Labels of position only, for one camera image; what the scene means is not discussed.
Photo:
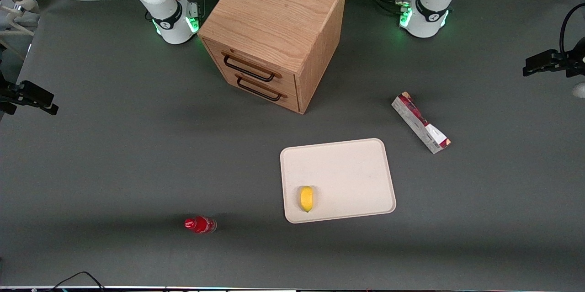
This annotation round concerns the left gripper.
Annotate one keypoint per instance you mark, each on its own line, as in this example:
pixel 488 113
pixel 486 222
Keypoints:
pixel 572 62

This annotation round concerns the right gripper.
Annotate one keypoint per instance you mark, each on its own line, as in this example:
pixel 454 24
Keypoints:
pixel 10 93

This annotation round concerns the red cookie box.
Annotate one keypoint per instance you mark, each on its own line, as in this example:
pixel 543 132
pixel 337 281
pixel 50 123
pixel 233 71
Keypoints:
pixel 418 120

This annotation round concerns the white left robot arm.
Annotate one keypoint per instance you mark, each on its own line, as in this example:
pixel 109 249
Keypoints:
pixel 427 13

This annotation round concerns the beige plastic tray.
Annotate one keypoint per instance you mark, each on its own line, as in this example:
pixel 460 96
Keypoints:
pixel 347 177

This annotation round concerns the red plastic bottle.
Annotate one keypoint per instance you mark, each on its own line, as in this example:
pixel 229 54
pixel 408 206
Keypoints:
pixel 199 225

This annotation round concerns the oak wooden drawer cabinet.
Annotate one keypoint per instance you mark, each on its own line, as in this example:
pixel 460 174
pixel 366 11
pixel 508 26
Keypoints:
pixel 274 13

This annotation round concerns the yellow lemon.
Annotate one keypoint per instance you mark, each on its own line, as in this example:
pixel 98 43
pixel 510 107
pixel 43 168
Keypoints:
pixel 306 199

